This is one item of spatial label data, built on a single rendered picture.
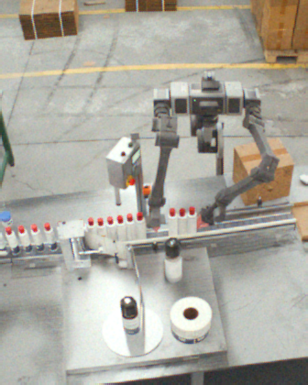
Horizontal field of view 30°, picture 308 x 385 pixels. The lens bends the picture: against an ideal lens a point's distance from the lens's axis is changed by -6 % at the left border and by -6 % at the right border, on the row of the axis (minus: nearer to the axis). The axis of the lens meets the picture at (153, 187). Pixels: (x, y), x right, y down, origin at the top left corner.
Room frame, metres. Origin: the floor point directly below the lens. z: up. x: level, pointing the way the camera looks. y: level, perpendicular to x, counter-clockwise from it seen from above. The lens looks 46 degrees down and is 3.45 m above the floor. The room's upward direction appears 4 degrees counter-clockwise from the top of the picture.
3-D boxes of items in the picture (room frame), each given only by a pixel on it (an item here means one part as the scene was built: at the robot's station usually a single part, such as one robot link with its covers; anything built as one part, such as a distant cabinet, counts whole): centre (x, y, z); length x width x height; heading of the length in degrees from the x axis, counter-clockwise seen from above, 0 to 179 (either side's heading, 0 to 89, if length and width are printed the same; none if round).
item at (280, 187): (2.44, -0.65, 0.99); 0.30 x 0.24 x 0.27; 102
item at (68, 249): (1.97, 0.44, 1.01); 0.14 x 0.13 x 0.26; 94
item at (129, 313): (1.48, 0.15, 1.04); 0.09 x 0.09 x 0.29
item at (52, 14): (6.10, 1.09, 0.16); 0.65 x 0.54 x 0.32; 91
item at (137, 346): (1.48, 0.15, 0.89); 0.31 x 0.31 x 0.01
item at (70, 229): (1.96, 0.44, 1.14); 0.14 x 0.11 x 0.01; 94
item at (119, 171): (2.17, 0.13, 1.38); 0.17 x 0.10 x 0.19; 149
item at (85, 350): (1.64, 0.11, 0.86); 0.80 x 0.67 x 0.05; 94
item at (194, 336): (1.48, -0.14, 0.95); 0.20 x 0.20 x 0.14
